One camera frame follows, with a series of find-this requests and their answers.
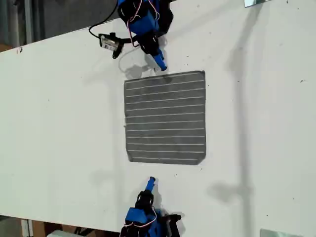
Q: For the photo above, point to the black camera box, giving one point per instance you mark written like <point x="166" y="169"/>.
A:
<point x="107" y="41"/>
<point x="171" y="223"/>

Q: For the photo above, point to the grey striped square towel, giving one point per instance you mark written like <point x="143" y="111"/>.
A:
<point x="165" y="116"/>

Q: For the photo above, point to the brown cardboard box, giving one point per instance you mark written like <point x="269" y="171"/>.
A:
<point x="66" y="228"/>

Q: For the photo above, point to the white table leg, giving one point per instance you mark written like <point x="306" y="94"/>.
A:
<point x="26" y="227"/>

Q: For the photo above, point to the black camera stalk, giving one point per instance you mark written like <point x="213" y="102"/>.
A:
<point x="124" y="42"/>

